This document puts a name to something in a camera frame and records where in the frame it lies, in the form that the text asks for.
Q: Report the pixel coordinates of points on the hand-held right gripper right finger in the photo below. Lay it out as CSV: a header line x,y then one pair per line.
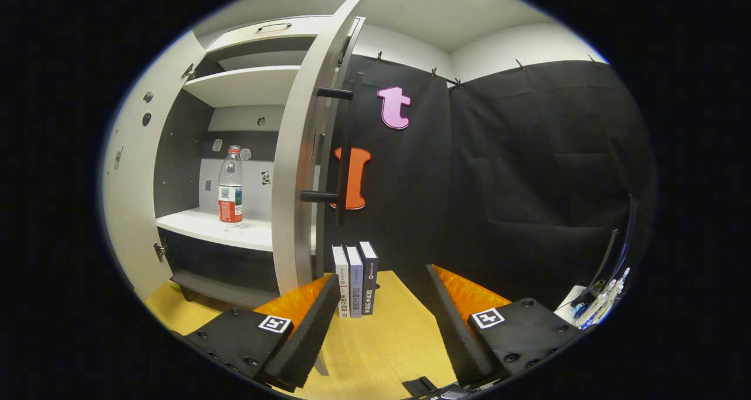
x,y
455,335

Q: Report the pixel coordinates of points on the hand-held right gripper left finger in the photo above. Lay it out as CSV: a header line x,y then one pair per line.
x,y
311,335

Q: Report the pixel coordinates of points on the clear plastic bottle red label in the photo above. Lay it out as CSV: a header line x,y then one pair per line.
x,y
230,200

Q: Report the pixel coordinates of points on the white cabinet door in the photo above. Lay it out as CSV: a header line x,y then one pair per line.
x,y
132,212
293,153

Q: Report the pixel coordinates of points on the white book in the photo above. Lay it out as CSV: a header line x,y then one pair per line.
x,y
341,282

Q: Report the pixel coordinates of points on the dark navy book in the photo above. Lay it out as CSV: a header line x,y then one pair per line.
x,y
368,277

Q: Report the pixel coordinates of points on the small green object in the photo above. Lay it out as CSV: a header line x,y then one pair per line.
x,y
175,284

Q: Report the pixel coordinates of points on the white open cabinet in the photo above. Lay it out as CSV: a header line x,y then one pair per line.
x,y
211,227

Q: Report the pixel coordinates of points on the black backdrop cloth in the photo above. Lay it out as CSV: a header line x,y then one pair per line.
x,y
528,183

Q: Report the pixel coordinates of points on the white cabinet drawer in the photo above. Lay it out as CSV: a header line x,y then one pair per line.
x,y
258,39

